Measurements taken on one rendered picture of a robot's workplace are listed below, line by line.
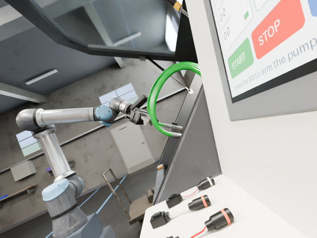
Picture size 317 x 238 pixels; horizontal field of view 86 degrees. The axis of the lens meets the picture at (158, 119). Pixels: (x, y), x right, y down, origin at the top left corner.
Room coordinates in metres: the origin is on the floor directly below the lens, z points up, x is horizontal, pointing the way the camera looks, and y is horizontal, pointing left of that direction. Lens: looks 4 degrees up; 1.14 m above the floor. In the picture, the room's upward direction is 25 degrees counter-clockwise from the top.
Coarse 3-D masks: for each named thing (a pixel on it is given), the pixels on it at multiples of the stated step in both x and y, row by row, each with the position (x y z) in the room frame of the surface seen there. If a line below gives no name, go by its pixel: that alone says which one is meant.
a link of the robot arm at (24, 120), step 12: (84, 108) 0.86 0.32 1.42; (96, 108) 0.86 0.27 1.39; (108, 108) 0.85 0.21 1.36; (24, 120) 0.80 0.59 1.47; (36, 120) 0.80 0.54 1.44; (48, 120) 0.82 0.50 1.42; (60, 120) 0.83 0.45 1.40; (72, 120) 0.85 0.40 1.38; (84, 120) 0.86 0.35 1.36; (96, 120) 0.88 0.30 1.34; (108, 120) 0.93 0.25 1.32
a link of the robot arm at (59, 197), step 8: (56, 184) 0.81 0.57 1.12; (64, 184) 0.82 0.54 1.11; (72, 184) 0.90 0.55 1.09; (48, 192) 0.78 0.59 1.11; (56, 192) 0.78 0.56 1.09; (64, 192) 0.80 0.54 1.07; (72, 192) 0.85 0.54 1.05; (48, 200) 0.77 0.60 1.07; (56, 200) 0.78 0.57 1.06; (64, 200) 0.79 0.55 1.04; (72, 200) 0.82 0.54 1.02; (48, 208) 0.78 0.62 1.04; (56, 208) 0.77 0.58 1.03; (64, 208) 0.79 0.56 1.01
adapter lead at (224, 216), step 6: (222, 210) 0.26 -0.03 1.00; (228, 210) 0.26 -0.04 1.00; (210, 216) 0.26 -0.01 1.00; (216, 216) 0.26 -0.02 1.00; (222, 216) 0.26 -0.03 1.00; (228, 216) 0.26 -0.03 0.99; (210, 222) 0.26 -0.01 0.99; (216, 222) 0.26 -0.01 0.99; (222, 222) 0.26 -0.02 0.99; (228, 222) 0.26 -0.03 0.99; (204, 228) 0.26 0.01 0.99; (210, 228) 0.26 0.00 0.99; (216, 228) 0.26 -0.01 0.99; (198, 234) 0.27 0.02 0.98
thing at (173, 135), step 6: (180, 66) 0.56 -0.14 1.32; (186, 66) 0.56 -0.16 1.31; (168, 72) 0.56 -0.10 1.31; (174, 72) 0.56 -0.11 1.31; (198, 72) 0.56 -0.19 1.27; (162, 78) 0.57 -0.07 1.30; (162, 84) 0.56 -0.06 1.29; (156, 90) 0.56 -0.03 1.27; (156, 96) 0.56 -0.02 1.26; (156, 120) 0.56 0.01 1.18; (156, 126) 0.56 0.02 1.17; (162, 132) 0.56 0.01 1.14; (168, 132) 0.56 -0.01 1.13
